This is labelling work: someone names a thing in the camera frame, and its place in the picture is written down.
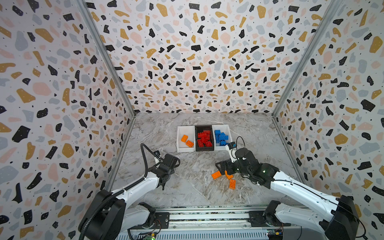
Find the orange lego brick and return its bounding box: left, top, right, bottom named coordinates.
left=181, top=135, right=188, bottom=143
left=225, top=171, right=234, bottom=180
left=211, top=171, right=222, bottom=180
left=186, top=141, right=194, bottom=148
left=229, top=179, right=236, bottom=190

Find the blue lego brick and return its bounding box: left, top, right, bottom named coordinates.
left=219, top=134, right=229, bottom=142
left=215, top=134, right=221, bottom=145
left=216, top=141, right=228, bottom=147

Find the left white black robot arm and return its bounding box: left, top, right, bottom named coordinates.
left=78, top=154, right=180, bottom=240

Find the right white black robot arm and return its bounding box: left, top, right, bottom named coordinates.
left=213, top=147, right=361, bottom=240

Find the black middle bin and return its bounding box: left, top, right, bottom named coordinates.
left=195, top=125, right=214, bottom=152

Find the left white bin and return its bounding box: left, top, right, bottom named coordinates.
left=177, top=126, right=196, bottom=153

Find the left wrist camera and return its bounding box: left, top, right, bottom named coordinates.
left=154, top=151, right=161, bottom=160

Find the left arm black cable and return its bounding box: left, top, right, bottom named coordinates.
left=78, top=142, right=160, bottom=240

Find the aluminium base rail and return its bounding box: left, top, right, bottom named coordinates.
left=79, top=205, right=340, bottom=240

